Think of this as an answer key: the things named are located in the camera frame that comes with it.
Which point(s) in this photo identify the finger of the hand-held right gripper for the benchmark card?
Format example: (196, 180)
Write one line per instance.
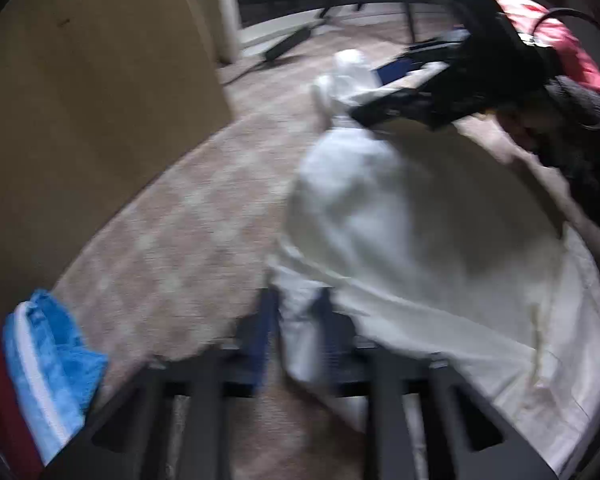
(395, 67)
(395, 105)

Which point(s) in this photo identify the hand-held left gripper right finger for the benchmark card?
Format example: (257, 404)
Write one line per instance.
(330, 340)

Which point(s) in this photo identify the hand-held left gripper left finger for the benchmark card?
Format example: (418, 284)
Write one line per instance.
(262, 340)

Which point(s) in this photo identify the white garment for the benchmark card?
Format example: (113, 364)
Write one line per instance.
(430, 235)

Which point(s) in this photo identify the person's right forearm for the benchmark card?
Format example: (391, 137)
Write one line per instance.
(580, 105)

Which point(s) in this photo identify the red garment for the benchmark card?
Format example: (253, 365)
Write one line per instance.
(580, 55)

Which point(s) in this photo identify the black tripod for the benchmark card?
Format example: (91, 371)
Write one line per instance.
(290, 42)

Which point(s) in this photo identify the beige patterned mat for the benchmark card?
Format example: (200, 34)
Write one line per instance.
(180, 210)

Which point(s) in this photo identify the blue cloth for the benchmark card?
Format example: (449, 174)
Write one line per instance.
(50, 360)

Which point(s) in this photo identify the dark red cloth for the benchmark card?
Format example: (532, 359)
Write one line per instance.
(0, 410)

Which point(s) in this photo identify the brown wooden panel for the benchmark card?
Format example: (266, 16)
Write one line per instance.
(90, 110)

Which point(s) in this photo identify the white post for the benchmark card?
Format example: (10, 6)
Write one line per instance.
(226, 10)

